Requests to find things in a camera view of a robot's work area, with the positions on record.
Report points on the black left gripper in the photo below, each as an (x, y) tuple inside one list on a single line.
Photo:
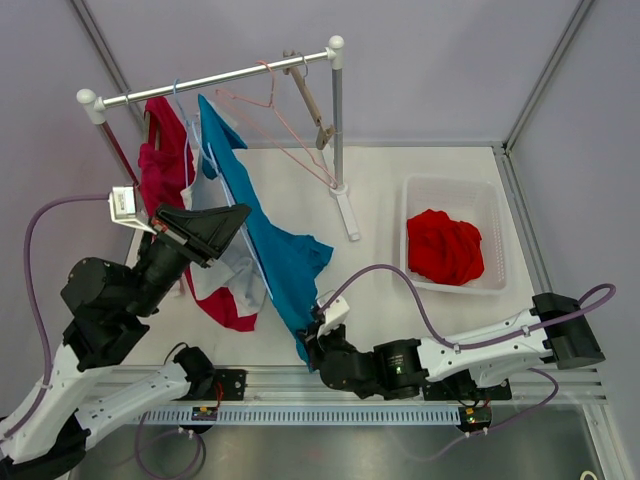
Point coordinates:
[(211, 228)]

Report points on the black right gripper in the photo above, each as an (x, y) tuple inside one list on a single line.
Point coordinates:
[(315, 344)]

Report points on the blue t shirt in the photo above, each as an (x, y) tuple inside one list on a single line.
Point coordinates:
[(291, 262)]

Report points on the pink wire hanger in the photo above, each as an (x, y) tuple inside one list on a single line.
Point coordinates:
[(319, 169)]

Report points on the red t shirt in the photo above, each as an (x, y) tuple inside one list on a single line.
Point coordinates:
[(443, 250)]

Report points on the light blue hanger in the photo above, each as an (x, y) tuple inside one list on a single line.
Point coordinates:
[(231, 201), (190, 170)]

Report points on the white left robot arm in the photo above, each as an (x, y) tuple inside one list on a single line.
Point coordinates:
[(54, 428)]

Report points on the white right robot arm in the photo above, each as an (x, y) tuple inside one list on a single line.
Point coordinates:
[(552, 331)]

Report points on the white t shirt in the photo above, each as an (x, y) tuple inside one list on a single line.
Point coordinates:
[(231, 291)]

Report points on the magenta t shirt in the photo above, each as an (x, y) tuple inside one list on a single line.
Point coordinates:
[(160, 170)]

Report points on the wooden clip hanger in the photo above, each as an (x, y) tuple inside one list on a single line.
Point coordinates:
[(324, 133)]

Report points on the clothes rack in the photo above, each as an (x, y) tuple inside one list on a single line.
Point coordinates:
[(96, 106)]

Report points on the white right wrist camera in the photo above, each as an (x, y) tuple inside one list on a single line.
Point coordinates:
[(332, 312)]

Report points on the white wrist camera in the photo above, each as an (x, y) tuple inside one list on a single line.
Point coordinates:
[(125, 210), (332, 312)]

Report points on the white slotted cable duct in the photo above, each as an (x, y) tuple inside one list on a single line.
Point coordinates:
[(236, 415)]

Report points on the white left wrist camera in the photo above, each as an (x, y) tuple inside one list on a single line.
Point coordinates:
[(125, 210)]

